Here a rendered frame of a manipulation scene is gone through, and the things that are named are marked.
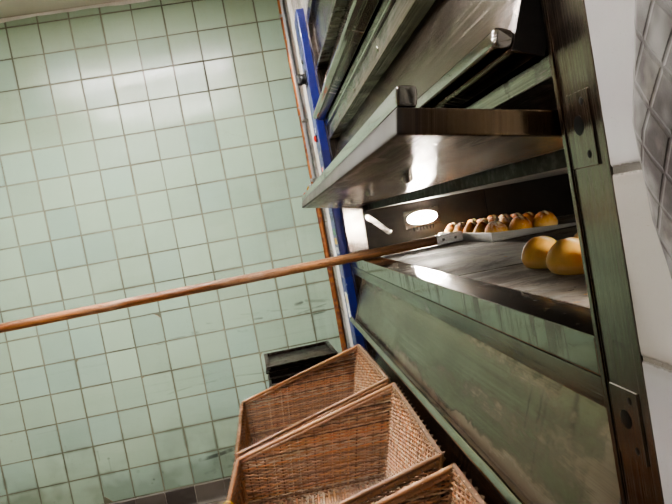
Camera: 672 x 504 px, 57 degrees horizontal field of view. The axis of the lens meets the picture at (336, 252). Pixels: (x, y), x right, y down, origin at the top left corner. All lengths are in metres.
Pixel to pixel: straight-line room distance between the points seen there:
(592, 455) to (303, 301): 2.64
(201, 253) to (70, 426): 1.10
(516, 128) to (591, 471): 0.36
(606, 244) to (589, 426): 0.24
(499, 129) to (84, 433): 3.15
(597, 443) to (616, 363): 0.14
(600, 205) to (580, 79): 0.11
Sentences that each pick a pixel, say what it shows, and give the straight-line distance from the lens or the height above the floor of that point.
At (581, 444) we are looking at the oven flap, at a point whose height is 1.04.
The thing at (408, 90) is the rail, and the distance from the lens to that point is 0.57.
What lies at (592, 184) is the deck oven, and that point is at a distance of 0.58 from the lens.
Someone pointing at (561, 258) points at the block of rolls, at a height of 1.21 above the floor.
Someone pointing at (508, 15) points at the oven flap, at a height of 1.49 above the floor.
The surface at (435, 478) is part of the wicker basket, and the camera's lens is 1.21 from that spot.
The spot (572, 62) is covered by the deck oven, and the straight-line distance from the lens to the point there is 0.58.
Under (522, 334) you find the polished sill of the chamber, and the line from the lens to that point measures 0.79.
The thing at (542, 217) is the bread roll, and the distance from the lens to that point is 1.96.
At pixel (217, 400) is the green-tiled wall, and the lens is 3.37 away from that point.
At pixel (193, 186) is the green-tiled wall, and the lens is 3.27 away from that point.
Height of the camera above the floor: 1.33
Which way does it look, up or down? 3 degrees down
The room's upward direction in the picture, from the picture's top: 10 degrees counter-clockwise
